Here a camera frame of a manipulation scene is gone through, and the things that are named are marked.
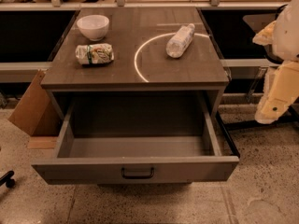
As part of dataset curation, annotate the black chair caster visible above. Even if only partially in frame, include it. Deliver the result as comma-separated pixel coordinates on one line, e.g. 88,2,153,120
0,171,15,189

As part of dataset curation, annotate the open grey top drawer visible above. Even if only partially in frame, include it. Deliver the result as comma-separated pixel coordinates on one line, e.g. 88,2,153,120
32,99,239,184

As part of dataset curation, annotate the black drawer handle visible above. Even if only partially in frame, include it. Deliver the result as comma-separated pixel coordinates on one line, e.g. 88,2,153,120
121,168,155,180

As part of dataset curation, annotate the dark wooden cabinet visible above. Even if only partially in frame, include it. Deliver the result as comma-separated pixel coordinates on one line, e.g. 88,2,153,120
42,7,229,116

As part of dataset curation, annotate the brown cardboard piece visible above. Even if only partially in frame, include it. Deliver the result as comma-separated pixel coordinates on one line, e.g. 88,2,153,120
8,70,61,149

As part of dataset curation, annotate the clear plastic water bottle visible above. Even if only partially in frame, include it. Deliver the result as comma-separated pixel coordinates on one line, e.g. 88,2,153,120
166,23,195,59

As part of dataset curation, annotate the white ceramic bowl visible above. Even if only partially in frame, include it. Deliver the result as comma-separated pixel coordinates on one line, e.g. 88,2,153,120
77,15,109,41

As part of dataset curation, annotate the crushed 7up can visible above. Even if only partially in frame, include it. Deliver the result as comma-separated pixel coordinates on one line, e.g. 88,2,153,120
75,43,114,64

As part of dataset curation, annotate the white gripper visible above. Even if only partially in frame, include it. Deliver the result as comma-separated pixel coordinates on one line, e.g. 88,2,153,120
252,0,299,124

